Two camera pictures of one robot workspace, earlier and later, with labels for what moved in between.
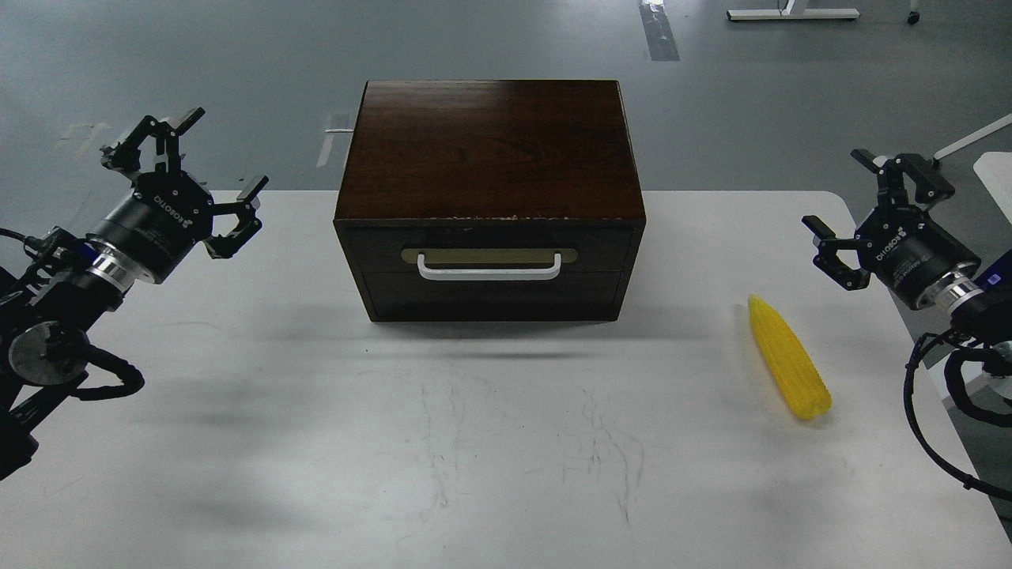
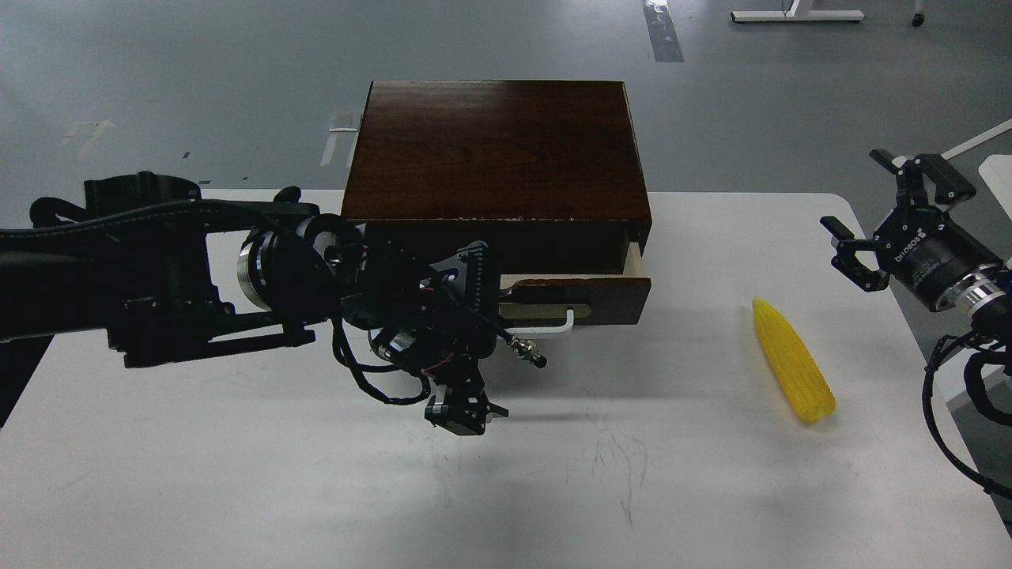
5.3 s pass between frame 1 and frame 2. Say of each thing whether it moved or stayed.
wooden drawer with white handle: moved
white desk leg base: stayed
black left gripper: moved
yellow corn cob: stayed
